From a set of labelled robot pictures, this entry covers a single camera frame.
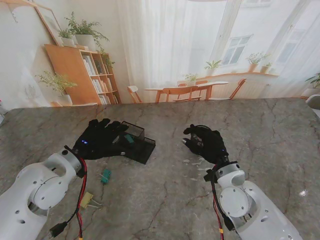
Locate red black right arm cable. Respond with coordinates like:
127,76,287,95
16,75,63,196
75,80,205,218
204,168,237,240

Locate red black left arm cable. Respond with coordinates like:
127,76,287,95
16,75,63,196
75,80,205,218
48,158,89,240

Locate large teal binder clip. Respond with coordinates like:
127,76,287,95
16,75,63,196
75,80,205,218
99,167,112,185

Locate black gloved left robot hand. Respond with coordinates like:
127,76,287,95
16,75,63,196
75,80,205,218
72,118,130,161

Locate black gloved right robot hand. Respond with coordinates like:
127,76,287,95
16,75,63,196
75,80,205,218
181,124,230,166

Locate red black arm cable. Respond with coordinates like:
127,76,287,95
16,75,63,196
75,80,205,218
48,158,89,240
204,168,237,240

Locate black mesh desk organizer tray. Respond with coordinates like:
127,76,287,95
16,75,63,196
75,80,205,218
109,121,156,165

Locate printed room scene backdrop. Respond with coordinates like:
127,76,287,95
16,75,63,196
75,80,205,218
0,0,320,110

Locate yellow binder clip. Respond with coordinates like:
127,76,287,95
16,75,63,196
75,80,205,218
81,191,104,209

